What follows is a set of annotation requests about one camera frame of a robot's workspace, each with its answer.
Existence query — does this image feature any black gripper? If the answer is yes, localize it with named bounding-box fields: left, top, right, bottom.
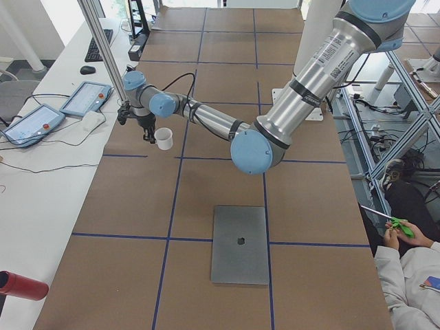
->
left=137, top=114, right=156, bottom=144

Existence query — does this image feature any white ceramic cup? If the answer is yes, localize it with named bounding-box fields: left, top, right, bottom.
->
left=154, top=127, right=173, bottom=151

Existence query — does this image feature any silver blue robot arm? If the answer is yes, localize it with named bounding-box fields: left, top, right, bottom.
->
left=122, top=1, right=414, bottom=175

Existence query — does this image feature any white folded cloth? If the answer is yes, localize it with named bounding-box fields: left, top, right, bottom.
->
left=80, top=111, right=105, bottom=133

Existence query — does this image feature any far blue teach pendant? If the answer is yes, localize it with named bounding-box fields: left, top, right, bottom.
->
left=60, top=81, right=112, bottom=117

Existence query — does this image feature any blue teach pendant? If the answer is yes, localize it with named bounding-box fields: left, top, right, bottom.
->
left=60, top=81, right=112, bottom=117
left=1, top=104, right=65, bottom=148

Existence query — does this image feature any black box device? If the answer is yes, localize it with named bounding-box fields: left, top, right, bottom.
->
left=128, top=34, right=148, bottom=62

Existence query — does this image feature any black computer mouse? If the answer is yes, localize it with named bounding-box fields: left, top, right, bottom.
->
left=80, top=65, right=96, bottom=75

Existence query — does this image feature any black keyboard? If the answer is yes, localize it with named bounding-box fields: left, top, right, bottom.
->
left=84, top=28, right=114, bottom=63

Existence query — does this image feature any near blue teach pendant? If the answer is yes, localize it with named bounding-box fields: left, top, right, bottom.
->
left=1, top=104, right=65, bottom=148

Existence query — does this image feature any red cylinder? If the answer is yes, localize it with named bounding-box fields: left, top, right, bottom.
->
left=1, top=271, right=49, bottom=301

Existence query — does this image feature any person in white jacket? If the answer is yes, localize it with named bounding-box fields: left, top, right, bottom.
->
left=360, top=159, right=439, bottom=329

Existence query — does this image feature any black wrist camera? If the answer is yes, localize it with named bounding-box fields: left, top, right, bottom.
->
left=117, top=104, right=131, bottom=125

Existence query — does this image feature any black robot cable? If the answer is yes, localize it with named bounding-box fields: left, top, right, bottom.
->
left=158, top=71, right=241, bottom=138

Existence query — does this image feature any aluminium frame post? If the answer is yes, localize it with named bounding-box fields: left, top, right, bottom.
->
left=78, top=0, right=129, bottom=105

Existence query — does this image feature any white pedestal column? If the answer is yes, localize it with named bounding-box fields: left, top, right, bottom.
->
left=271, top=0, right=348, bottom=122

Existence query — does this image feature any green handled tool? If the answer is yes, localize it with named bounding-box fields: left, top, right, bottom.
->
left=390, top=217, right=415, bottom=239

